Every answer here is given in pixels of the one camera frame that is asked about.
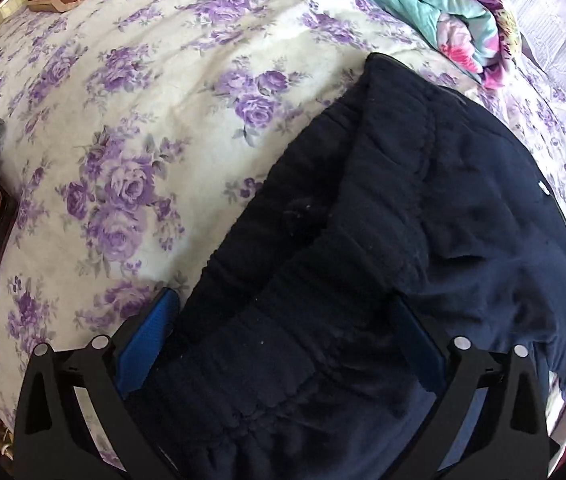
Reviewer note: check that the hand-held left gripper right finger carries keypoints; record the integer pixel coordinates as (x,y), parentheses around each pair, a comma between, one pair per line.
(420,345)

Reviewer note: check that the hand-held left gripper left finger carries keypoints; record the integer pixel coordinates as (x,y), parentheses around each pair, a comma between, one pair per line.
(155,327)

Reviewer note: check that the navy blue pants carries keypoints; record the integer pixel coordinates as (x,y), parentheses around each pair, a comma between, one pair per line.
(388,200)

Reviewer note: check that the colourful floral quilt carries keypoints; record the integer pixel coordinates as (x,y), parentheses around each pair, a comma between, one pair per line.
(413,5)

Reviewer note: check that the purple floral bed sheet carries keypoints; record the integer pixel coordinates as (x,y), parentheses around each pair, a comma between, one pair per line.
(163,110)

